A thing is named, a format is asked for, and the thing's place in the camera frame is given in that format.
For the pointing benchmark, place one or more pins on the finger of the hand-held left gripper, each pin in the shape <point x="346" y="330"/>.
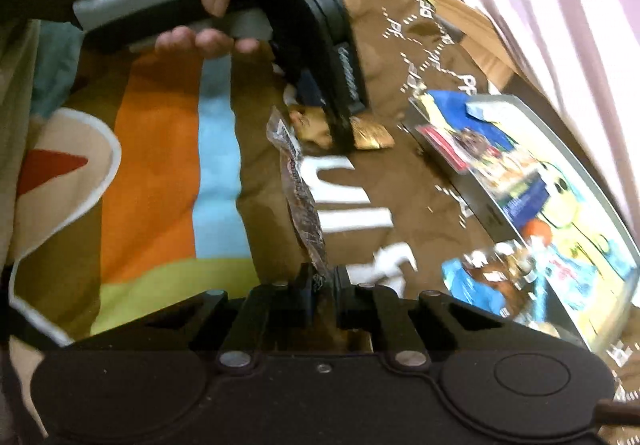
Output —
<point x="341" y="130"/>

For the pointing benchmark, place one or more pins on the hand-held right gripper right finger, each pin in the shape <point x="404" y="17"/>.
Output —
<point x="336" y="297"/>

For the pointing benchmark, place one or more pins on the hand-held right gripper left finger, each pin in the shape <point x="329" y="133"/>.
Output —
<point x="305" y="297"/>

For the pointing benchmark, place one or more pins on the gold snack packet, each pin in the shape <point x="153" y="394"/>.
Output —
<point x="372" y="135"/>

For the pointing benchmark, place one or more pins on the brown clear snack packet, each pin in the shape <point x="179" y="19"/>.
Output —
<point x="297" y="185"/>

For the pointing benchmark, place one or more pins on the cartoon printed tray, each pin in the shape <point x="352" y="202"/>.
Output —
<point x="560" y="205"/>

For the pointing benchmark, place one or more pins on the light blue snack packet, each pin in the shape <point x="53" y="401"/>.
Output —
<point x="475" y="285"/>

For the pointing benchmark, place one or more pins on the brown printed blanket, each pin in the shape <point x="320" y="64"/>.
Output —
<point x="165" y="175"/>

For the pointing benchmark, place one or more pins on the dark blue snack packet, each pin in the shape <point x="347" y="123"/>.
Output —
<point x="525" y="205"/>

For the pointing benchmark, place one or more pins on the beige cloth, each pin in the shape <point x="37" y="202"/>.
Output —
<point x="15" y="135"/>

